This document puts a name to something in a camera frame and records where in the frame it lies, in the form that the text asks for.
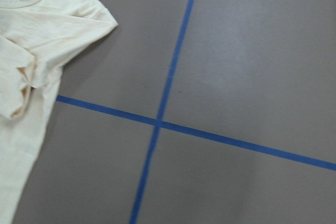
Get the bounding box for cream long-sleeve printed shirt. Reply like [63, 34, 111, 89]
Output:
[1, 0, 117, 223]

